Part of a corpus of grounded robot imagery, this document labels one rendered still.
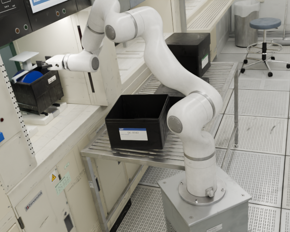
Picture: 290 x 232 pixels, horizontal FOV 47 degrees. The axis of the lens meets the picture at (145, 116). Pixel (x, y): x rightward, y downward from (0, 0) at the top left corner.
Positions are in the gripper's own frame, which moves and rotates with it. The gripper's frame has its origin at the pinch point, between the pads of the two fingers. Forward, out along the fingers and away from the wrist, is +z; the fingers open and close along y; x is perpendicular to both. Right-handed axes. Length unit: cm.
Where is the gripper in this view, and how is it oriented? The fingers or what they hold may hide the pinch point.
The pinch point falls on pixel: (43, 61)
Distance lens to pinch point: 179.4
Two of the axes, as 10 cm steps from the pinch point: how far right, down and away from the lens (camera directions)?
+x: -1.3, -8.7, -4.8
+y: 4.3, -4.8, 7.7
